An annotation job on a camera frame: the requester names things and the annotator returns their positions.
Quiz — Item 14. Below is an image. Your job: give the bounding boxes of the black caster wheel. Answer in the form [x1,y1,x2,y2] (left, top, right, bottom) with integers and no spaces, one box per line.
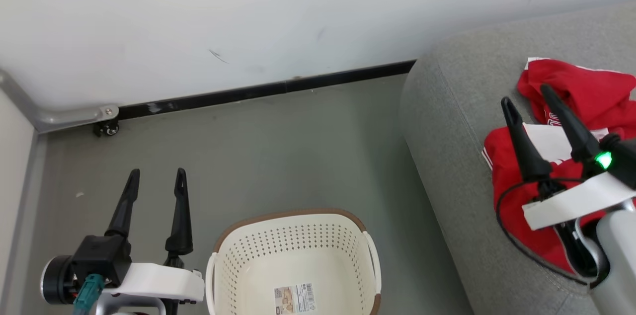
[94,120,120,137]

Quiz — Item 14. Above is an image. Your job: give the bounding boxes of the thin black right gripper cable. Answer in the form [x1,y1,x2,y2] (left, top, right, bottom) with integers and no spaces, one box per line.
[496,178,592,286]

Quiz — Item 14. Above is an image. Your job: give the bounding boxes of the round black left gripper motor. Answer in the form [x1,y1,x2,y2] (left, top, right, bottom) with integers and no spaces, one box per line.
[40,254,78,306]

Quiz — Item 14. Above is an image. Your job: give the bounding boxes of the black baseboard strip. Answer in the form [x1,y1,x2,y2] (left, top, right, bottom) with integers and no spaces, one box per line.
[118,60,416,121]

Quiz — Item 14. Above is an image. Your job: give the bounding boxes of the teal left camera plug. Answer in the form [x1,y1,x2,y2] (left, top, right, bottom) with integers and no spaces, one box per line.
[74,274,106,315]

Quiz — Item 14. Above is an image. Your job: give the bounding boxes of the grey fabric sofa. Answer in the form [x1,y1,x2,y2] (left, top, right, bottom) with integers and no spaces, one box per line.
[399,2,636,315]

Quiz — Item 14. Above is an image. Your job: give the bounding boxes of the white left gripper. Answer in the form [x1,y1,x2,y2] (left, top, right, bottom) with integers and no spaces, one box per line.
[101,168,206,304]

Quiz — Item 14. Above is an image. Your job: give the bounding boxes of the paper label sticker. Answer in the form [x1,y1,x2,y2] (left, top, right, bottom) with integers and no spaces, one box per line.
[274,283,315,315]

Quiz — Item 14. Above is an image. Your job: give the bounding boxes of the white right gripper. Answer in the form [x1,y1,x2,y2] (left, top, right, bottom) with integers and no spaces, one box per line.
[501,84,636,231]

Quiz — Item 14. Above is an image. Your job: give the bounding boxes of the grey partition base rail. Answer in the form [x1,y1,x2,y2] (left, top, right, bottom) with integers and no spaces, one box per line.
[0,131,48,315]

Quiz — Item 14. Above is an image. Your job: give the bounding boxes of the red printed jersey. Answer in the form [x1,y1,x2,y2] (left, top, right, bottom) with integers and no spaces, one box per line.
[517,58,636,164]

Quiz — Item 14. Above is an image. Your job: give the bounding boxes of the red shorts with white stripes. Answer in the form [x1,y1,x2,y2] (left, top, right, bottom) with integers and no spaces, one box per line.
[482,125,612,277]

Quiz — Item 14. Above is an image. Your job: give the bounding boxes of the white perforated laundry basket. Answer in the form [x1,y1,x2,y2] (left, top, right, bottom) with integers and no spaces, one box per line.
[205,208,382,315]

